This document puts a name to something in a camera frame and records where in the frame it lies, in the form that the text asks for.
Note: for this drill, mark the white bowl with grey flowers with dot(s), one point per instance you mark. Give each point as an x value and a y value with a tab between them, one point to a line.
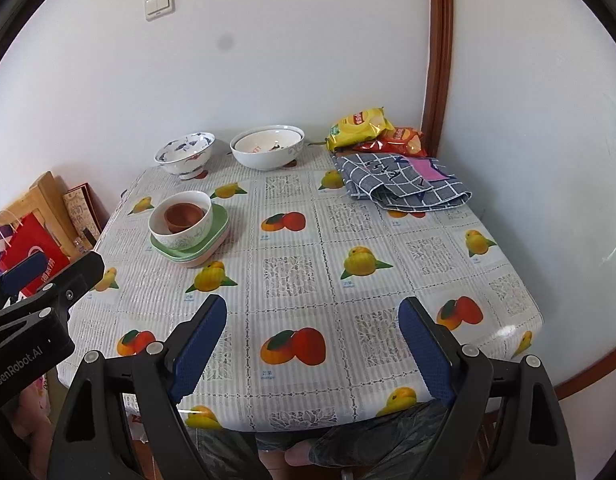
180	240

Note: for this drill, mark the pink sponge cloth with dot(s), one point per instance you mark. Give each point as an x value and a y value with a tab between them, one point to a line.
425	169

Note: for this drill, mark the person's leg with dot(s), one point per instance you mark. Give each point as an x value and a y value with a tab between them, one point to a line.
298	455

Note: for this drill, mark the wooden door frame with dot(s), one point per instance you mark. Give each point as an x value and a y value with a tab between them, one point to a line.
438	50

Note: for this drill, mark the wooden side table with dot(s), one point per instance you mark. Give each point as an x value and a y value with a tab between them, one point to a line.
45	195

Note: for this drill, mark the yellow chip bag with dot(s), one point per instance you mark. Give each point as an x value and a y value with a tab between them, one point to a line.
360	127

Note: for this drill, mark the blue patterned white bowl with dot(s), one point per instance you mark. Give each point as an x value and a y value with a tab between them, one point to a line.
185	157

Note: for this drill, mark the white bowl with printed inside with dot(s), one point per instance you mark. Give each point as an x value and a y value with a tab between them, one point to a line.
265	141

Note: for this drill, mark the wooden baseboard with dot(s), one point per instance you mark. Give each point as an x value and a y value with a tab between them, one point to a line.
593	377

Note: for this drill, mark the white light switch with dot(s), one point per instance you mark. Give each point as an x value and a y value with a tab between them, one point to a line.
159	4

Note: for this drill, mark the small brown clay bowl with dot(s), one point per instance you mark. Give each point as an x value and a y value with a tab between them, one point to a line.
184	217

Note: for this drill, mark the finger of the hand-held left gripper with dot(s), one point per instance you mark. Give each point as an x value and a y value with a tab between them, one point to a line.
80	275
25	270

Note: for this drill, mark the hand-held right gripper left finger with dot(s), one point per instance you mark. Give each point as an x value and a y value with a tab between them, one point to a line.
198	345

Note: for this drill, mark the fruit print tablecloth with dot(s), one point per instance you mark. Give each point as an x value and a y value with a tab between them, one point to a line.
308	280

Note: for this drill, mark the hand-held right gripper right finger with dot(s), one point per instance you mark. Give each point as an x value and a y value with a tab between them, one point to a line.
425	350

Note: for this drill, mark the grey checkered cloth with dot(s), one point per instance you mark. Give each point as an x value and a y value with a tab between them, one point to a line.
388	185

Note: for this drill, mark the red chip bag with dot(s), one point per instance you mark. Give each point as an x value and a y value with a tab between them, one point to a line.
403	142

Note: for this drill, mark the pink square plate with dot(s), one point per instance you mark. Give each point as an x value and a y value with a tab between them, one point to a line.
198	263

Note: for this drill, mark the large white bowl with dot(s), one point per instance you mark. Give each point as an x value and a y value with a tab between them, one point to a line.
268	157

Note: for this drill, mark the green square plate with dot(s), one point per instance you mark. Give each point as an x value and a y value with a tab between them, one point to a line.
218	225

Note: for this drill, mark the patterned book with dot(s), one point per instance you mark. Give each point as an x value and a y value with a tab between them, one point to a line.
83	207

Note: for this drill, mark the person's dark shorts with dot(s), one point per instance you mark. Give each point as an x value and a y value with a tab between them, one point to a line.
388	435

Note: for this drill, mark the red paper bag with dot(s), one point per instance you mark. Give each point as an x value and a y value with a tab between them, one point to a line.
35	242

